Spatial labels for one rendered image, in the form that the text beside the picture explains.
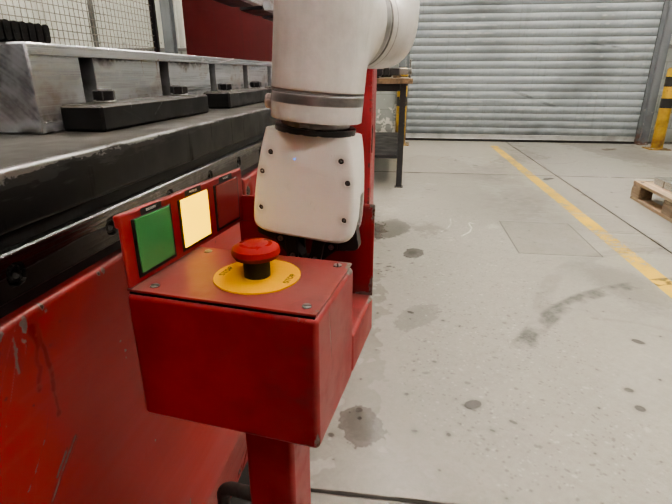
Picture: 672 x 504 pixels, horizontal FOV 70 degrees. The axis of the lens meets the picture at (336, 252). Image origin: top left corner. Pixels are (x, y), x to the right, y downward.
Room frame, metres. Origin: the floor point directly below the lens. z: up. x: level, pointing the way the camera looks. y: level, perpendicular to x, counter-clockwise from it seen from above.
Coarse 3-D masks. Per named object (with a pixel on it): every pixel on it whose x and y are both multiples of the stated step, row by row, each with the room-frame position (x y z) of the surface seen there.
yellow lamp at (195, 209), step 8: (200, 192) 0.44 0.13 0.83; (184, 200) 0.42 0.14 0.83; (192, 200) 0.43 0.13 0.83; (200, 200) 0.44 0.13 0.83; (184, 208) 0.42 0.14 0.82; (192, 208) 0.43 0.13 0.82; (200, 208) 0.44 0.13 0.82; (208, 208) 0.45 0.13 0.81; (184, 216) 0.41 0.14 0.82; (192, 216) 0.43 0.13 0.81; (200, 216) 0.44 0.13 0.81; (208, 216) 0.45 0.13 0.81; (184, 224) 0.41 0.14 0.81; (192, 224) 0.42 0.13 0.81; (200, 224) 0.44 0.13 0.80; (208, 224) 0.45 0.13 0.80; (184, 232) 0.41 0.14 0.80; (192, 232) 0.42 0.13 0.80; (200, 232) 0.44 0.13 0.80; (208, 232) 0.45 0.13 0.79; (192, 240) 0.42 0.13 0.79
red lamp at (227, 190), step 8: (224, 184) 0.49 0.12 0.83; (232, 184) 0.50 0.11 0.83; (216, 192) 0.47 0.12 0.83; (224, 192) 0.49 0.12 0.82; (232, 192) 0.50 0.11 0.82; (216, 200) 0.47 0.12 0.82; (224, 200) 0.48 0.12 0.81; (232, 200) 0.50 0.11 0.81; (224, 208) 0.48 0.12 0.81; (232, 208) 0.50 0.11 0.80; (224, 216) 0.48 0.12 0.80; (232, 216) 0.50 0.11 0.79; (224, 224) 0.48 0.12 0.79
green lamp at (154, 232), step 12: (144, 216) 0.36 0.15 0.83; (156, 216) 0.38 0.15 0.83; (168, 216) 0.39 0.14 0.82; (144, 228) 0.36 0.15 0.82; (156, 228) 0.38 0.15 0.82; (168, 228) 0.39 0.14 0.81; (144, 240) 0.36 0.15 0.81; (156, 240) 0.37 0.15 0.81; (168, 240) 0.39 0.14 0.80; (144, 252) 0.36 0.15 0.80; (156, 252) 0.37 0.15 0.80; (168, 252) 0.39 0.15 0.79; (144, 264) 0.36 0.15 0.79; (156, 264) 0.37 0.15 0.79
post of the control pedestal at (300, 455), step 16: (256, 448) 0.39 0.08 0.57; (272, 448) 0.39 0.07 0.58; (288, 448) 0.38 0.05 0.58; (304, 448) 0.41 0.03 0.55; (256, 464) 0.39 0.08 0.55; (272, 464) 0.39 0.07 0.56; (288, 464) 0.38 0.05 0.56; (304, 464) 0.41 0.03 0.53; (256, 480) 0.39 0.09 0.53; (272, 480) 0.39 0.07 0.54; (288, 480) 0.38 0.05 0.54; (304, 480) 0.41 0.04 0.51; (256, 496) 0.39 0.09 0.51; (272, 496) 0.39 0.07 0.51; (288, 496) 0.38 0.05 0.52; (304, 496) 0.41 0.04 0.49
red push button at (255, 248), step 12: (252, 240) 0.37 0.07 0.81; (264, 240) 0.37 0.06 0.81; (240, 252) 0.35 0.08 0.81; (252, 252) 0.35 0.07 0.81; (264, 252) 0.35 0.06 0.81; (276, 252) 0.36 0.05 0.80; (252, 264) 0.36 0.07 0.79; (264, 264) 0.36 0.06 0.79; (252, 276) 0.36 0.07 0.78; (264, 276) 0.36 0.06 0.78
